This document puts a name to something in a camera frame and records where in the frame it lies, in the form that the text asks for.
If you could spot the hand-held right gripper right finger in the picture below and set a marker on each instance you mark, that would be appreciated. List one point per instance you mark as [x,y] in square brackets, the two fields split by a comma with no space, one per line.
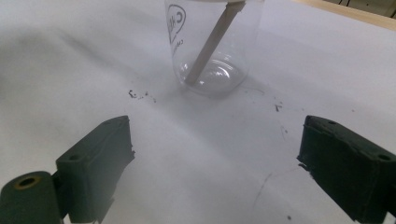
[348,168]

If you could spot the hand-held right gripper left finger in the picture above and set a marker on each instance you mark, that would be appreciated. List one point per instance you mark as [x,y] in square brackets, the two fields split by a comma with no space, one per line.
[93,174]

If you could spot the wooden stir stick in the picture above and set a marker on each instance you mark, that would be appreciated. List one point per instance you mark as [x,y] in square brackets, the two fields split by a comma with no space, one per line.
[211,43]

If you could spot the clear plastic cup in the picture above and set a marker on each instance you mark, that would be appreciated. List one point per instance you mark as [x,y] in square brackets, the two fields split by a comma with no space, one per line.
[236,46]

